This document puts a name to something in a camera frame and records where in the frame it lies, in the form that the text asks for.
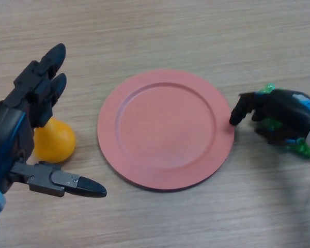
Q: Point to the yellow orange pear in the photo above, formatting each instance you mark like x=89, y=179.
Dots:
x=56, y=142

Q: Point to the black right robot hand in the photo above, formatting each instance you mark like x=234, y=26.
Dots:
x=286, y=106

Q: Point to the green grapes bunch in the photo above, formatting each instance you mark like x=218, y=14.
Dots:
x=303, y=149

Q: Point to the pink round plate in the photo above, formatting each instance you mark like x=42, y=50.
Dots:
x=166, y=130

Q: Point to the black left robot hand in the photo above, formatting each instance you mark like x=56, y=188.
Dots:
x=5, y=129

